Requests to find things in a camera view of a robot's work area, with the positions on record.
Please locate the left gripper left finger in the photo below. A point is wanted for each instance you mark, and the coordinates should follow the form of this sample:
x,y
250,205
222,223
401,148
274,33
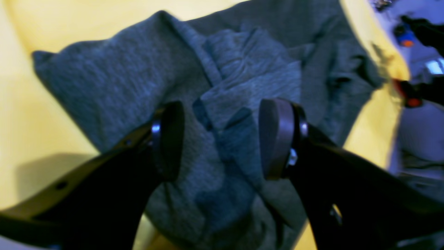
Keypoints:
x,y
98,205

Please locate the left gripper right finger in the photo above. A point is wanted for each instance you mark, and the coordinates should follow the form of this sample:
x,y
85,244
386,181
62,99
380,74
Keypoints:
x,y
351,203

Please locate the dark green long-sleeve shirt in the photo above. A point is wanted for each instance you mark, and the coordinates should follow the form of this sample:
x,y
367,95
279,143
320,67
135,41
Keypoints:
x,y
220,66

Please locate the grey chair seat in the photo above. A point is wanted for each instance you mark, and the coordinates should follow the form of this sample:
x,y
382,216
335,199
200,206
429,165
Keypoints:
x,y
421,132

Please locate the yellow table cloth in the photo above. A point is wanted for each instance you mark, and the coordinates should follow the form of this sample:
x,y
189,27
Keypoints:
x,y
40,142

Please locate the red and black clamp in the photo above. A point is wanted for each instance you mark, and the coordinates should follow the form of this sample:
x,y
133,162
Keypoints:
x,y
410,96

